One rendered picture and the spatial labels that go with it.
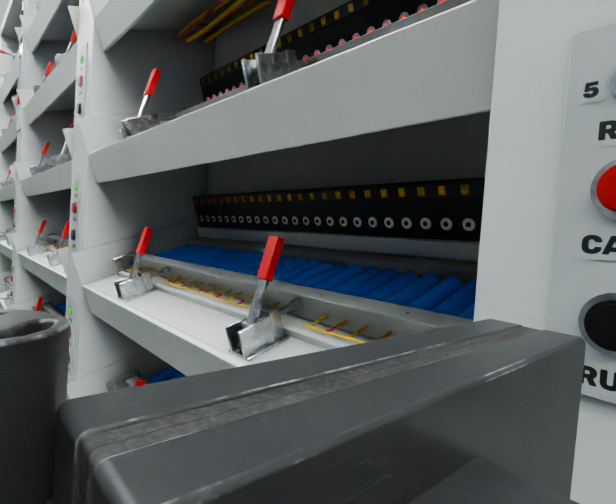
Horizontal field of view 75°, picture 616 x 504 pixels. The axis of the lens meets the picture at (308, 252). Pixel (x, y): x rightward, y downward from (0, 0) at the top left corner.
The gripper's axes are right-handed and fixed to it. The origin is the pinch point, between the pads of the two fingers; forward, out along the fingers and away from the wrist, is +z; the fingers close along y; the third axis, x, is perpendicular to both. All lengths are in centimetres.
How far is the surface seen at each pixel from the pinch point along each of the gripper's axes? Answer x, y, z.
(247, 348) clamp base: -5.9, -22.0, 12.8
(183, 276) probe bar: -3.6, -45.5, 18.7
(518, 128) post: 7.4, -3.9, 11.9
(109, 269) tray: -5, -65, 16
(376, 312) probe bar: -2.2, -14.8, 18.4
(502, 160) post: 6.2, -4.4, 11.9
